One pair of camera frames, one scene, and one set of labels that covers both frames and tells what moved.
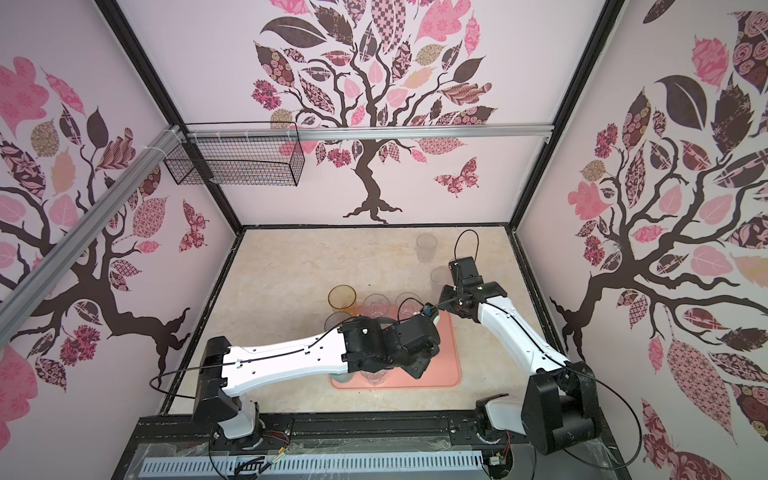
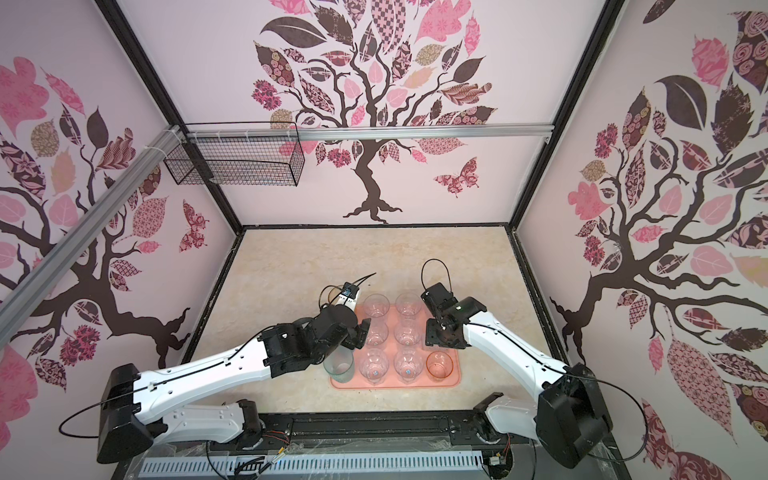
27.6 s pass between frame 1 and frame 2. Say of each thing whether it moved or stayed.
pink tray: stayed
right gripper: moved
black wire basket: stayed
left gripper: moved
